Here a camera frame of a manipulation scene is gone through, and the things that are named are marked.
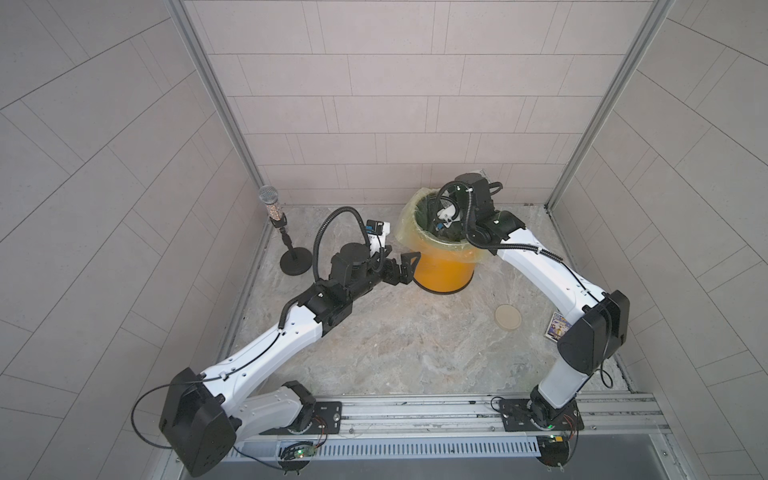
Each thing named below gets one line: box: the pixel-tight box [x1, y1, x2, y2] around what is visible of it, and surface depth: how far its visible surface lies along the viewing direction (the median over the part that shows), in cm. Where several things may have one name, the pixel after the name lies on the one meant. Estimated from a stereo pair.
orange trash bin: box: [413, 245, 476, 294], surface depth 95 cm
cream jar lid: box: [494, 304, 522, 331], surface depth 89 cm
